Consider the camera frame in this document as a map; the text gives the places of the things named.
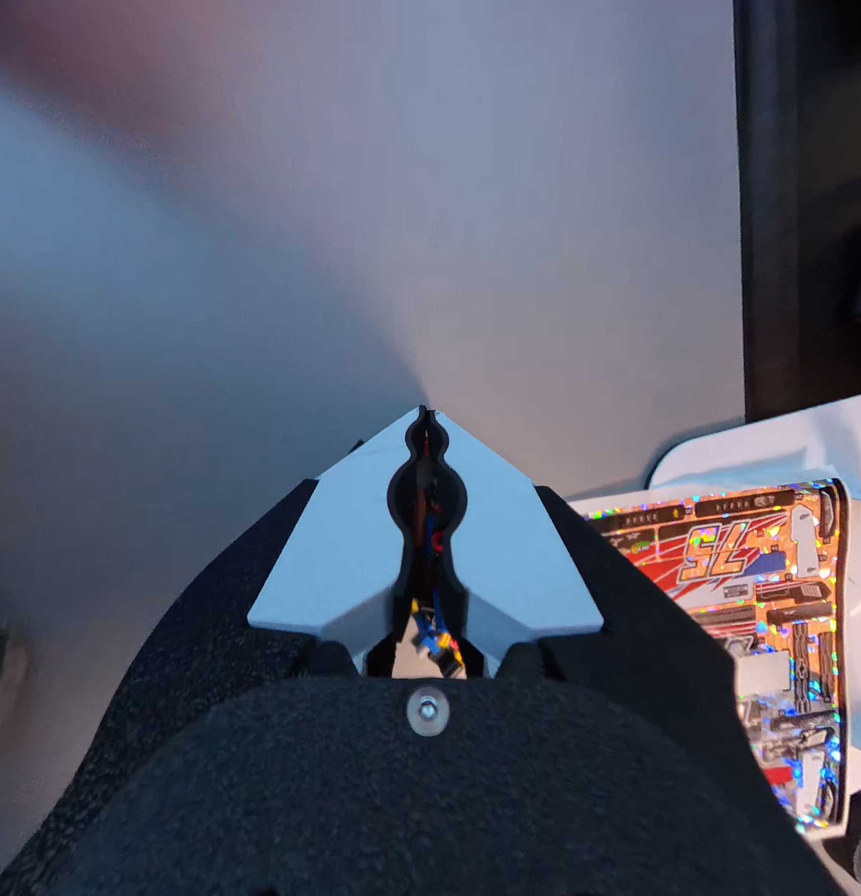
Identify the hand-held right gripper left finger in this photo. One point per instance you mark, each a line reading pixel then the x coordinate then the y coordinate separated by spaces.
pixel 332 560

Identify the white metal book stand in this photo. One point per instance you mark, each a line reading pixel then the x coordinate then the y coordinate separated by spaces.
pixel 753 448

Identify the holographic sticker sheet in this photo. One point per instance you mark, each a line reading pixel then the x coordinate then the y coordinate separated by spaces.
pixel 753 595

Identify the pile of colourful lego pieces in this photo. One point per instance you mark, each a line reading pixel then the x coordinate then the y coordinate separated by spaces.
pixel 437 640

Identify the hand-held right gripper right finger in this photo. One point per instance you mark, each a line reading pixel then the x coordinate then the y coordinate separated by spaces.
pixel 521 560

